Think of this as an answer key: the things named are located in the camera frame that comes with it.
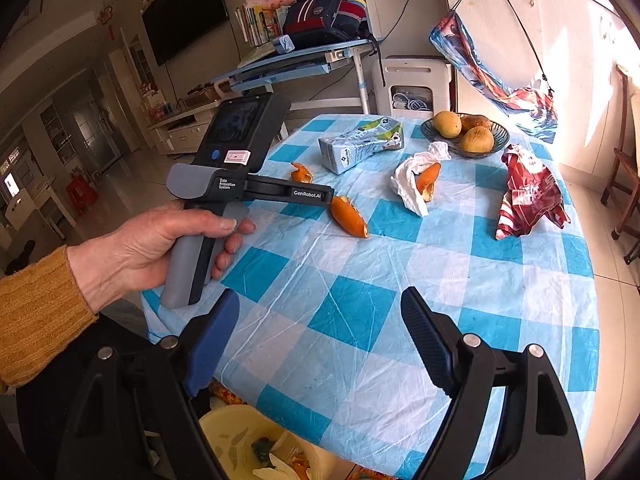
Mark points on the white cabinet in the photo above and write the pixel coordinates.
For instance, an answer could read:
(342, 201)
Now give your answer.
(565, 60)

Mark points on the person's left forearm yellow sleeve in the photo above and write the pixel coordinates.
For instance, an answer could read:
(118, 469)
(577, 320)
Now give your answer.
(40, 320)

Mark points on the yellow mango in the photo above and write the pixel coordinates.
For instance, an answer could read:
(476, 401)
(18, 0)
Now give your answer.
(477, 121)
(447, 124)
(477, 140)

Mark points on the dark fruit bowl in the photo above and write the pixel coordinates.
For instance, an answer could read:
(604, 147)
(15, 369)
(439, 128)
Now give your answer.
(429, 135)

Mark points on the patterned slipper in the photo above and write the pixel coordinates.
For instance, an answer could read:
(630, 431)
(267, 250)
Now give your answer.
(225, 395)

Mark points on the white tissue with peel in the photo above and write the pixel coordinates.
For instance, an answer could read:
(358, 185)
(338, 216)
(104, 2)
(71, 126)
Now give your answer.
(407, 185)

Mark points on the dark blue backpack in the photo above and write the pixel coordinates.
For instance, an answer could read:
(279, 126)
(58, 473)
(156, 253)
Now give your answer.
(320, 15)

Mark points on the row of books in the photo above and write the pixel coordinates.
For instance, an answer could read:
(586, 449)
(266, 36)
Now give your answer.
(255, 25)

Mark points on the red knot wall ornament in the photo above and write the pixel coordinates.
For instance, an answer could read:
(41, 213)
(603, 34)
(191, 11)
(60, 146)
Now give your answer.
(106, 17)

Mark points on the yellow plastic basin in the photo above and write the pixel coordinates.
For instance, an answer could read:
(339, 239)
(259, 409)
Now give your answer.
(225, 425)

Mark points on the white air purifier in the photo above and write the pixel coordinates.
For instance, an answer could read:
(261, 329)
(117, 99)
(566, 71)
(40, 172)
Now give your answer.
(410, 72)

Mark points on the person's left hand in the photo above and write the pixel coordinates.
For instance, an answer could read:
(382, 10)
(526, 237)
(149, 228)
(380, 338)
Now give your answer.
(125, 255)

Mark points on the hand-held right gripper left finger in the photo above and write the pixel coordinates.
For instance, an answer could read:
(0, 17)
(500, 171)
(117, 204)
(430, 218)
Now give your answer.
(212, 345)

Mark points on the red snack bag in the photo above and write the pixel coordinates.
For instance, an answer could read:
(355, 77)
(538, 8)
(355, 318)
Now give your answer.
(525, 195)

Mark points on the red plastic stool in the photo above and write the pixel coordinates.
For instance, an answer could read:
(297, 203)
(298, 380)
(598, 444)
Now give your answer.
(80, 191)

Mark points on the small white tissue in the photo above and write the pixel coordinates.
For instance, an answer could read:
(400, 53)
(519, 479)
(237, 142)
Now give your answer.
(272, 470)

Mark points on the pink plush toy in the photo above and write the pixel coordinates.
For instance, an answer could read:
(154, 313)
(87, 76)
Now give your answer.
(277, 1)

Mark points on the blue checked tablecloth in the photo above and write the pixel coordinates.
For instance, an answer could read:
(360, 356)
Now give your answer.
(350, 310)

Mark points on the small orange peel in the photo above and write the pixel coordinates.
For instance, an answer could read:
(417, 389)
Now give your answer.
(302, 174)

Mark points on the wooden chair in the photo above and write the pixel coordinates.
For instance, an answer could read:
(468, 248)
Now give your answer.
(622, 160)

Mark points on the large orange peel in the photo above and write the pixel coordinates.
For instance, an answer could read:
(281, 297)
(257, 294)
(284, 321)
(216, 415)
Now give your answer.
(350, 217)

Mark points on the black wall television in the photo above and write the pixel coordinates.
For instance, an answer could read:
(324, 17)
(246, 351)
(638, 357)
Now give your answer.
(185, 10)

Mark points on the cream television cabinet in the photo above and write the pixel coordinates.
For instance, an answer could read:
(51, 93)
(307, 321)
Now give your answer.
(180, 135)

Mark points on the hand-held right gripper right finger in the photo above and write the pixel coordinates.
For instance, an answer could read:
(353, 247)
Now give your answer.
(430, 340)

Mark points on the blue study desk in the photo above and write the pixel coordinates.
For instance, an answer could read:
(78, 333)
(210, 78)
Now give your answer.
(280, 67)

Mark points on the white and green milk carton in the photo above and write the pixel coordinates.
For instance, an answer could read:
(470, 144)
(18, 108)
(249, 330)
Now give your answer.
(357, 147)

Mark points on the curled orange peel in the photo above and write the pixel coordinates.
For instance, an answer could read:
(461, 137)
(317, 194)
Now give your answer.
(429, 177)

